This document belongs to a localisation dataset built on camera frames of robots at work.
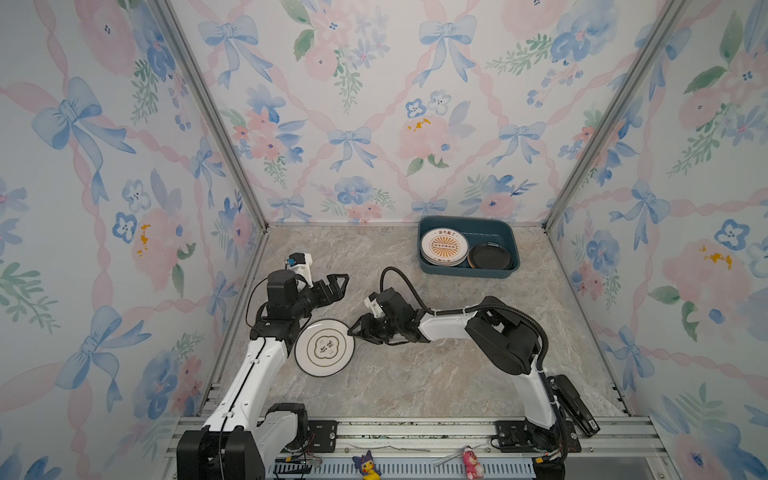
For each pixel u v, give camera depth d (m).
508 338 0.54
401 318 0.76
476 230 1.17
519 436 0.73
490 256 1.07
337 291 0.72
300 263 0.72
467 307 0.59
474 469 0.68
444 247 1.10
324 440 0.74
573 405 0.76
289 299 0.60
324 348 0.88
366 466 0.68
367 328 0.82
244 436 0.40
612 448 0.75
